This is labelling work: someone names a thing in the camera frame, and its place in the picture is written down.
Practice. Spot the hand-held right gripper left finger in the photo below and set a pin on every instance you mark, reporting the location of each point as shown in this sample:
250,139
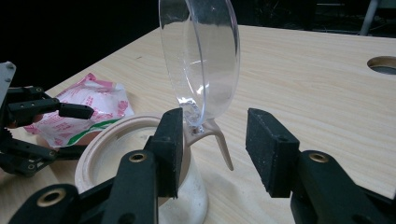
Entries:
168,155

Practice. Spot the clear jar with hinged lid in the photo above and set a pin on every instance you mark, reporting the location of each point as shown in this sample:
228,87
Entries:
93,149

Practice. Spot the pink and white plastic bag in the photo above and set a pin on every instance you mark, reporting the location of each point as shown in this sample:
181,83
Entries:
99,99

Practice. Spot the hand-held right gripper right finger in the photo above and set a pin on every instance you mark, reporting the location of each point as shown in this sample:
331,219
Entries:
271,149

